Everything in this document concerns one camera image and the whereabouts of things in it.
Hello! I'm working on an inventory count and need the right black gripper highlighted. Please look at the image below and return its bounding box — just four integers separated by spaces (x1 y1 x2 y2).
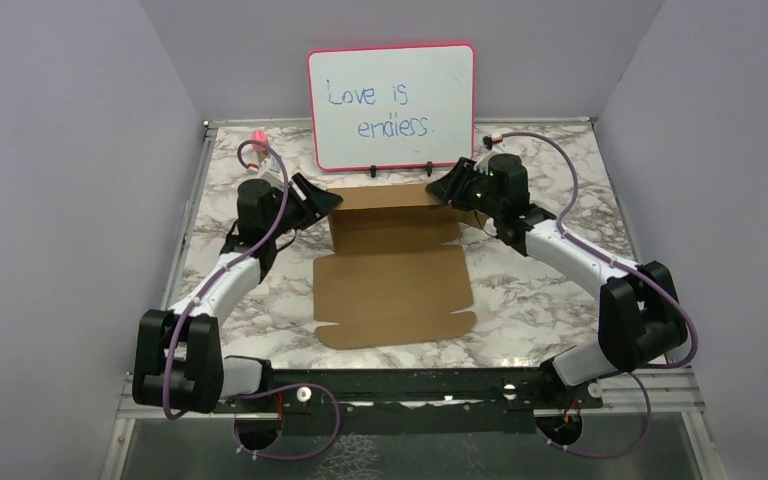
424 157 503 220

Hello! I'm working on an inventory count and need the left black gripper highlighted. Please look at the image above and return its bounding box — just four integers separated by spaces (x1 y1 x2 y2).
266 172 344 238

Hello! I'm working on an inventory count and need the brown cardboard box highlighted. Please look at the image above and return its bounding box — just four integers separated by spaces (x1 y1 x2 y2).
313 184 487 350

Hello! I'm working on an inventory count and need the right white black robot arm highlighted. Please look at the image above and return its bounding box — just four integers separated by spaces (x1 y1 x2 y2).
426 154 697 407

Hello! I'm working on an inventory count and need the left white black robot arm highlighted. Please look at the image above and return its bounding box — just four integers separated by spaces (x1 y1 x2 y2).
132 173 343 418

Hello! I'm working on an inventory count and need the small pink capped bottle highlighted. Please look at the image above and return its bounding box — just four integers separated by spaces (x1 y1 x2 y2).
250 130 270 161

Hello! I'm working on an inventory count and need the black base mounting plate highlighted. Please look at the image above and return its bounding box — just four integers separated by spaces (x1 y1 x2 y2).
214 367 603 436

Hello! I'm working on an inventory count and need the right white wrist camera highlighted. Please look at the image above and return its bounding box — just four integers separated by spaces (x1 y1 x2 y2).
475 143 507 175

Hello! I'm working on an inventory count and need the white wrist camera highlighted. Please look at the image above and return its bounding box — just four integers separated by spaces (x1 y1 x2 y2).
257 154 289 190
475 143 507 175

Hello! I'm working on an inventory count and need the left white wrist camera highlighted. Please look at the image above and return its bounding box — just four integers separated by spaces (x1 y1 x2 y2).
257 154 289 190

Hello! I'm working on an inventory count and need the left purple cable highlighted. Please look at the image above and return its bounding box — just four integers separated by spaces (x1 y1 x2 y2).
162 139 342 463

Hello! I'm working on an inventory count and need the purple cable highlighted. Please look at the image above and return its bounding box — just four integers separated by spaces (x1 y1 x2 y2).
483 131 699 460
162 139 342 463

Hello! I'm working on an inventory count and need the white board with pink frame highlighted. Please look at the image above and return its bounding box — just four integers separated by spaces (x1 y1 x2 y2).
307 43 475 172

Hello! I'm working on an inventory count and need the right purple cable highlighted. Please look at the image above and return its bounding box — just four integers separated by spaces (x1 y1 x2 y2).
483 131 699 460

